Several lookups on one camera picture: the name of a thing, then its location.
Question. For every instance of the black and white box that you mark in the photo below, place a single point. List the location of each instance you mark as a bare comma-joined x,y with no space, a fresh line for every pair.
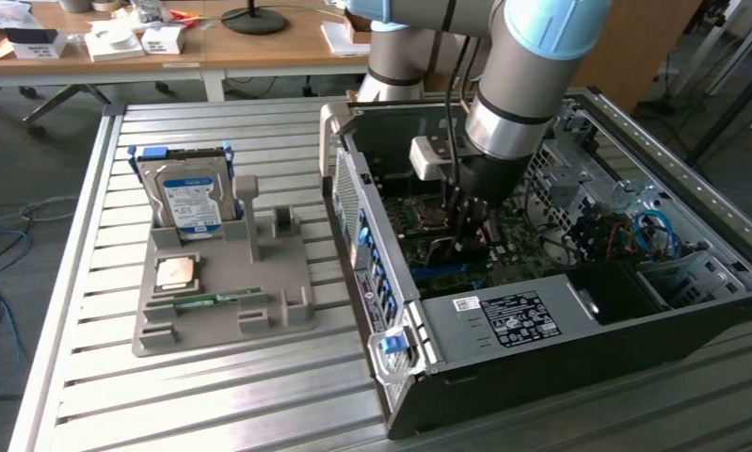
37,44

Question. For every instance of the green RAM stick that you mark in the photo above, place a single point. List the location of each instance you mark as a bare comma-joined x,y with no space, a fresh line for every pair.
225,297

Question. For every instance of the white box with tape roll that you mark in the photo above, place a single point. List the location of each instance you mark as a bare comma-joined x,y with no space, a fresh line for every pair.
115,42

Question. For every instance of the graphics card with metal bracket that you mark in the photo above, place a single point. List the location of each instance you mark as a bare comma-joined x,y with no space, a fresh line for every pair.
477,254

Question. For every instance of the CPU socket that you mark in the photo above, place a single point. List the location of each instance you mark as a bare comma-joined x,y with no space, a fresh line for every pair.
429,214

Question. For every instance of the blue case latch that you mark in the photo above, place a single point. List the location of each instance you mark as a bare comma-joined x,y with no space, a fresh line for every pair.
394,343

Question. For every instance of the grey power supply unit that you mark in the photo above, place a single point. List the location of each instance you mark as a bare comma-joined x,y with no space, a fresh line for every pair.
514,315

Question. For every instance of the blue expansion slot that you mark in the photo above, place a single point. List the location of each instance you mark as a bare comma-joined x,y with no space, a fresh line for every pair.
438,271

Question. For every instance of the wooden cabinet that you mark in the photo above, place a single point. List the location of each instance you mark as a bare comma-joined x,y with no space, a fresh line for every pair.
652,47

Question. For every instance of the metal disk bay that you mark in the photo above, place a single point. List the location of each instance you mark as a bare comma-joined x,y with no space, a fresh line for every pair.
690,278

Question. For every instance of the small white carton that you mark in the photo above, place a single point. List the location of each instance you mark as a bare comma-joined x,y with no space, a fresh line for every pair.
162,40

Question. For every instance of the copper-topped CPU chip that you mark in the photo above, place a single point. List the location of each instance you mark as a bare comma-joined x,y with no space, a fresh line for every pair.
175,274

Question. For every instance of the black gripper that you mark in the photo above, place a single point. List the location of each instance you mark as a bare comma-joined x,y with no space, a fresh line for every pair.
492,179

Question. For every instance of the wooden desk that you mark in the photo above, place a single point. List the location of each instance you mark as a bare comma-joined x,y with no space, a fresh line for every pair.
257,49

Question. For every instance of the white paper booklet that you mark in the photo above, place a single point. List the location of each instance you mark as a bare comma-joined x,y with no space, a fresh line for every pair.
345,40

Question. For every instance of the black round lamp base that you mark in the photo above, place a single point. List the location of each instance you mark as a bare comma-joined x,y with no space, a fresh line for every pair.
253,21

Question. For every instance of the green motherboard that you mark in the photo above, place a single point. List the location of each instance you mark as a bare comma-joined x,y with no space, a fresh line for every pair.
526,245

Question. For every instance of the hard disk in blue caddy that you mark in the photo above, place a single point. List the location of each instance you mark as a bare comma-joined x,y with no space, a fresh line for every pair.
187,198

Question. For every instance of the grey parts rack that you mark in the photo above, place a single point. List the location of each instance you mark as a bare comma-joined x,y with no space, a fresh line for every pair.
225,282

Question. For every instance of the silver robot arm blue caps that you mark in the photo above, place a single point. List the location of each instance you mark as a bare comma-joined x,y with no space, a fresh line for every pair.
521,94

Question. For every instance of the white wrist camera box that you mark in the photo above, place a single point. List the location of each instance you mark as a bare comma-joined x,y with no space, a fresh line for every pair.
429,157

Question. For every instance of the black open PC case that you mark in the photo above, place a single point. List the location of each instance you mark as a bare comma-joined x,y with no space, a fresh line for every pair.
570,367

